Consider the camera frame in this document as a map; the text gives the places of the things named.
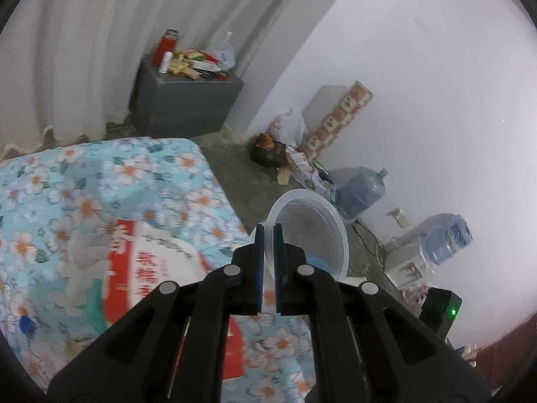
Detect black cable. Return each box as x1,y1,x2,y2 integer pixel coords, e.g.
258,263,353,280
350,220,384,261

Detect wall socket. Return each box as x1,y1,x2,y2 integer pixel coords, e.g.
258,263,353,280
387,208,412,228

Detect black bag with items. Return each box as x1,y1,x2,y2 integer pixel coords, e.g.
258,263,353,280
249,133,290,169

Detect clear plastic bowl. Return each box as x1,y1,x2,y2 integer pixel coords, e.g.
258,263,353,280
267,189,350,286

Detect red thermos flask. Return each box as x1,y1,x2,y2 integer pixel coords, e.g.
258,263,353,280
152,29,179,67

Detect red and white paper bag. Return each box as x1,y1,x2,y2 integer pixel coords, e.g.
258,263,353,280
101,218,246,380

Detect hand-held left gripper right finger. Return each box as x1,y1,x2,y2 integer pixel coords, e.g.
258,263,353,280
274,223,492,403

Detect pile of snack packets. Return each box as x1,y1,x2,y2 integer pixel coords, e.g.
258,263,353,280
172,48,219,80

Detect white water dispenser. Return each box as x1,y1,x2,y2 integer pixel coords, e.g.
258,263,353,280
384,241,433,288

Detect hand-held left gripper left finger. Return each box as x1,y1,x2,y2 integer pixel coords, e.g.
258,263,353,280
47,223,266,403

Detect colourful snack wrappers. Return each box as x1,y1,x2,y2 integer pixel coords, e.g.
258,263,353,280
400,285,429,311

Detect labelled blue water jug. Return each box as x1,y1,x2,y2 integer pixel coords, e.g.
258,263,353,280
422,214,474,266

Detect white plastic shopping bag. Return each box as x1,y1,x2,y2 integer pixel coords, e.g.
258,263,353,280
268,107,308,149

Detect white curtain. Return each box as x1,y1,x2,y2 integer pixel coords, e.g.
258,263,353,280
0,0,361,156

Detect clear plastic bag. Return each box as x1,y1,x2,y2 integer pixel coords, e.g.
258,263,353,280
208,31,236,70

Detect empty blue water jug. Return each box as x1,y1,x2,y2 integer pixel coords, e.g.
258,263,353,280
336,167,389,220

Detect floral light blue blanket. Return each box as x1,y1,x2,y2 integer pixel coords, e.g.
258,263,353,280
0,136,315,403

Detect tile-patterned paper roll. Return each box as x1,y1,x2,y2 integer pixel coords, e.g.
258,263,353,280
300,81,374,160

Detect grey cabinet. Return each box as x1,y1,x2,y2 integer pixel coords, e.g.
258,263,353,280
129,54,245,139

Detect white printed carton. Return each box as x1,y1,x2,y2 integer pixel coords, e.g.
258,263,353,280
285,147,340,202

